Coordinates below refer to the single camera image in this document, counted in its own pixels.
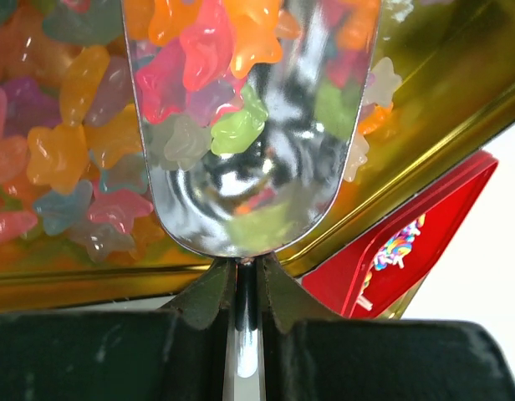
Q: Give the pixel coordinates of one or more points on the red tin of lollipop candies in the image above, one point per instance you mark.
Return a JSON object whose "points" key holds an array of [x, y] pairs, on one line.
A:
{"points": [[380, 267]]}

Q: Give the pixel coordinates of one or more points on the silver metal scoop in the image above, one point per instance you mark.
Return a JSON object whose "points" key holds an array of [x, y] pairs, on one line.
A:
{"points": [[247, 113]]}

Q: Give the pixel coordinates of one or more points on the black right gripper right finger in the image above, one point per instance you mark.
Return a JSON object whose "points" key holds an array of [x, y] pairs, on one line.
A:
{"points": [[312, 353]]}

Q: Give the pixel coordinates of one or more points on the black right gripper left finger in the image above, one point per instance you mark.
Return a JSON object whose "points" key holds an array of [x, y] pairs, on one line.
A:
{"points": [[115, 355]]}

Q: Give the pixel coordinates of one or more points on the gold tin of gummy candies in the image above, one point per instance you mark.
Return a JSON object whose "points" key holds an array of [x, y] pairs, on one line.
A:
{"points": [[75, 200]]}

